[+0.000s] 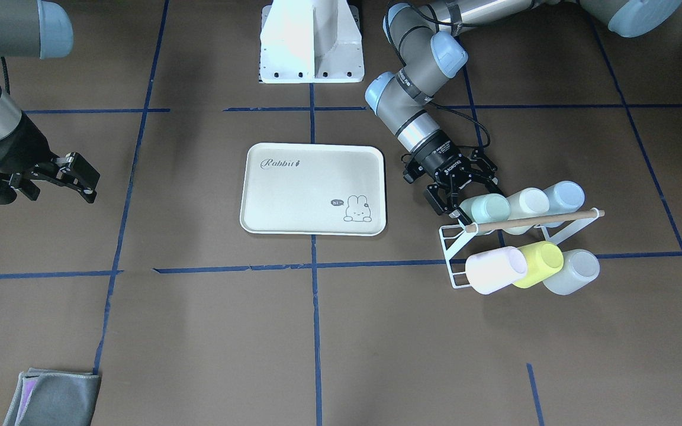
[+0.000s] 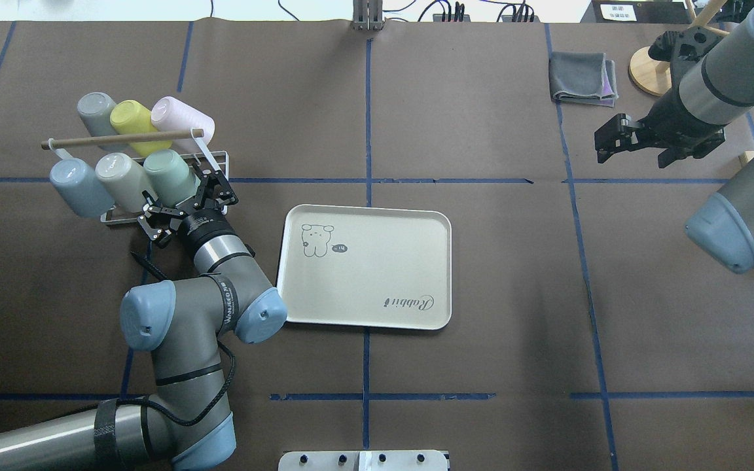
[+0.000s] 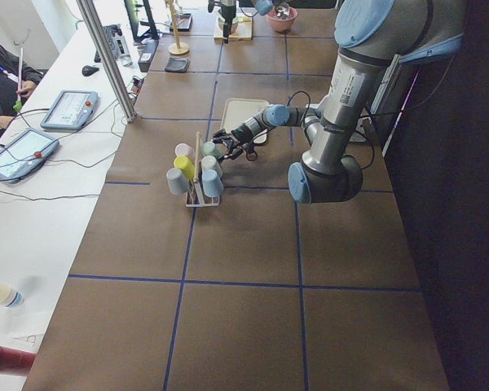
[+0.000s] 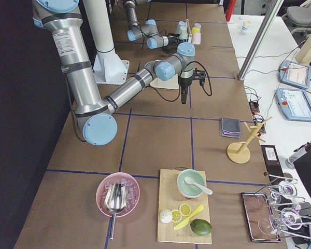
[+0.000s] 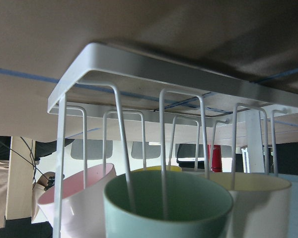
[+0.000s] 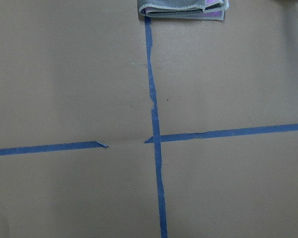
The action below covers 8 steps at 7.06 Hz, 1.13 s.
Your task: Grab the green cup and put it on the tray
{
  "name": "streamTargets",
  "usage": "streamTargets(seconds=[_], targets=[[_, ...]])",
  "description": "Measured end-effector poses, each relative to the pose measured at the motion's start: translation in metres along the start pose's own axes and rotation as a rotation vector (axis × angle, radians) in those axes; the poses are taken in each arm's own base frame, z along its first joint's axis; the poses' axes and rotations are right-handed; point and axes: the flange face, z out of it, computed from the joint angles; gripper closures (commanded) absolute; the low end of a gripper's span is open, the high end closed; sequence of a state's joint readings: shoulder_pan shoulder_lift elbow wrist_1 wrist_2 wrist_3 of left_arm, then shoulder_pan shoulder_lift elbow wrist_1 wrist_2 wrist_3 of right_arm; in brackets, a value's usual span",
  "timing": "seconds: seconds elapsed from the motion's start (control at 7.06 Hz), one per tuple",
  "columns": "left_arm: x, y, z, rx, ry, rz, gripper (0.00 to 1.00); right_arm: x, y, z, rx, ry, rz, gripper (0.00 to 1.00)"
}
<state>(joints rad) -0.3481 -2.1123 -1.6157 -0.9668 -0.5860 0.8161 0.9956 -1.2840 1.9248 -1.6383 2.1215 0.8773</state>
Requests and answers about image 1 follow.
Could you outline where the pink cup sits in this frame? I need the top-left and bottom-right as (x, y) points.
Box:
(465, 246), (529, 295)

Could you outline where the grey cup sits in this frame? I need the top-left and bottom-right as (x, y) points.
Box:
(542, 249), (600, 295)

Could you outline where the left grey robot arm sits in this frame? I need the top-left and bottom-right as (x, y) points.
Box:
(365, 1), (542, 225)

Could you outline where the wooden rack handle rod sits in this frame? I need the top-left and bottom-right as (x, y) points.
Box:
(463, 208), (606, 233)

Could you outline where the green cup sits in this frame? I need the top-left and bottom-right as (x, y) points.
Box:
(459, 193), (510, 224)

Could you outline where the blue cup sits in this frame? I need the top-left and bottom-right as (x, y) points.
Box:
(543, 180), (586, 216)

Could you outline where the white wire cup rack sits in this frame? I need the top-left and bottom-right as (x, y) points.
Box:
(438, 208), (606, 290)

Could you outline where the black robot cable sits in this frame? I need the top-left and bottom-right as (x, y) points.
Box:
(385, 3), (493, 154)

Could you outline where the yellow cup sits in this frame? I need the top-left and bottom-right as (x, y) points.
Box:
(513, 241), (564, 289)

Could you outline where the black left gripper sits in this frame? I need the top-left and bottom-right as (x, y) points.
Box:
(415, 131), (506, 226)

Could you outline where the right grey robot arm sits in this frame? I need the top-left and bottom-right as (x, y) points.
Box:
(0, 1), (100, 205)

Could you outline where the cream rabbit tray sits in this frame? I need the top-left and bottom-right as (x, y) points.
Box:
(239, 143), (387, 237)

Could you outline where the grey folded cloth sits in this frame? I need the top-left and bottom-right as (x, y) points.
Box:
(3, 367), (102, 425)

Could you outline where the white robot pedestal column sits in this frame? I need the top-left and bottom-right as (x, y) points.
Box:
(258, 1), (365, 84)

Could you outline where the cream cup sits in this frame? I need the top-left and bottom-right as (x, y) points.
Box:
(507, 187), (550, 220)

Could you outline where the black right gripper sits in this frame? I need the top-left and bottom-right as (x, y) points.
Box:
(0, 142), (100, 205)

